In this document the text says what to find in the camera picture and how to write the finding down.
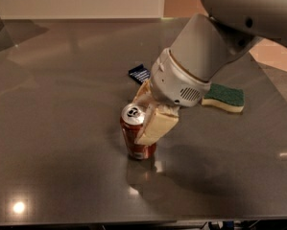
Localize blue rxbar blueberry wrapper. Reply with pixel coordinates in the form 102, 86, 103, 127
128, 64, 151, 84

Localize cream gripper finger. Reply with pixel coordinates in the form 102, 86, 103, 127
132, 80, 155, 106
135, 104, 179, 146

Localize red coke can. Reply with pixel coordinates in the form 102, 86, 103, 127
120, 103, 156, 160

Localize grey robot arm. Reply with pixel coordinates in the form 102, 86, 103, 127
134, 0, 287, 145

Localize green and yellow sponge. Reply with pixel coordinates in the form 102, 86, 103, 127
202, 83, 245, 113

